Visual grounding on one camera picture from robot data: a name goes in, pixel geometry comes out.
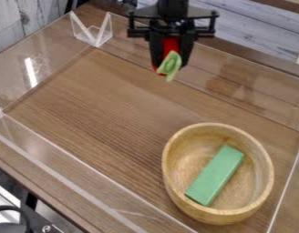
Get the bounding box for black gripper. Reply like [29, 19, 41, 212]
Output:
[128, 5, 219, 68]

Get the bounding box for red plush strawberry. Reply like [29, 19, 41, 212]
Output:
[152, 37, 183, 82]

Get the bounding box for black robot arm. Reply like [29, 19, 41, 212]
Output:
[128, 0, 219, 70]

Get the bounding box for wooden oval bowl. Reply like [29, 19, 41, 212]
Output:
[161, 123, 275, 225]

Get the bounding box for green rectangular block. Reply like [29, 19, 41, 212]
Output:
[184, 145, 244, 207]

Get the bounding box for clear acrylic corner bracket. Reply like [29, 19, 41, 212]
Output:
[69, 12, 113, 47]

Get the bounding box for black metal table mount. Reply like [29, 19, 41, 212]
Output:
[20, 192, 62, 233]

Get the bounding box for black cable lower left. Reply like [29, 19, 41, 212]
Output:
[0, 205, 34, 233]

